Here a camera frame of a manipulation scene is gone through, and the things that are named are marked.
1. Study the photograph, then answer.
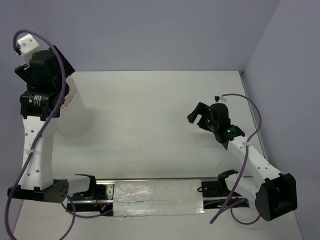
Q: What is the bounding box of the white foil cover sheet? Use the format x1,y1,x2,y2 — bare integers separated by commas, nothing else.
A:
112,179,205,217

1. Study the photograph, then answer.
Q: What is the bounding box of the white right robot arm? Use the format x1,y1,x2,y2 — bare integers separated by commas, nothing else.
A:
187,102,298,222

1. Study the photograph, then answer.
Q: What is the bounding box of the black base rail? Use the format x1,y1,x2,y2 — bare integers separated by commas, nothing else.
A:
66,176,251,216

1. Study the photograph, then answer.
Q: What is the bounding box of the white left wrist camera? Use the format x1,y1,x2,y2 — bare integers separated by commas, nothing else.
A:
17,34,43,64

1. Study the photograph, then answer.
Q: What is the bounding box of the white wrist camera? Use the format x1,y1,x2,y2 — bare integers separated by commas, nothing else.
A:
214,95,227,103
17,34,43,64

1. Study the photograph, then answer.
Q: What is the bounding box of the translucent white bin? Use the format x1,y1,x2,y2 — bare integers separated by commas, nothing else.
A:
57,76,91,139

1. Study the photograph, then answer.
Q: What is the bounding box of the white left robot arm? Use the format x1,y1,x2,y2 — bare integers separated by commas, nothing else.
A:
7,43,98,203

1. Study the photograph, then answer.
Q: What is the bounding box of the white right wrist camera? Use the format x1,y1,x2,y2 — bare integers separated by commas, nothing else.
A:
214,95,227,103

